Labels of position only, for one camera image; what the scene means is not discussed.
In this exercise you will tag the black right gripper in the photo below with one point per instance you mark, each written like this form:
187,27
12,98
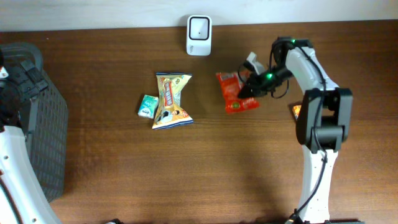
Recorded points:
244,89

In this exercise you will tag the red snack packet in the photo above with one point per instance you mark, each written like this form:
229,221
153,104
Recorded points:
231,85

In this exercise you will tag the orange white small packet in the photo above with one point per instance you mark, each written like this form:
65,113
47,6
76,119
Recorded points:
296,111

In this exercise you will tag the yellow wet wipes pack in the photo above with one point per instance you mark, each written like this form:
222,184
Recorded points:
169,113

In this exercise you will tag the teal tissue pack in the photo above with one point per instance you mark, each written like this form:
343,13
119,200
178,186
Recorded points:
148,106

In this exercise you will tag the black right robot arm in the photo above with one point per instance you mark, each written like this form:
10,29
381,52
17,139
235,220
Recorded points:
322,125

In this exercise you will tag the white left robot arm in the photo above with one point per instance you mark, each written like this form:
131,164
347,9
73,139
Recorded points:
22,198

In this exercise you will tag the white barcode scanner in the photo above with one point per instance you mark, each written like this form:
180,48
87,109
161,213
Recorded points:
199,34

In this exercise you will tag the grey plastic mesh basket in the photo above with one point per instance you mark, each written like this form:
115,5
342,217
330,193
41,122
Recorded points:
43,119

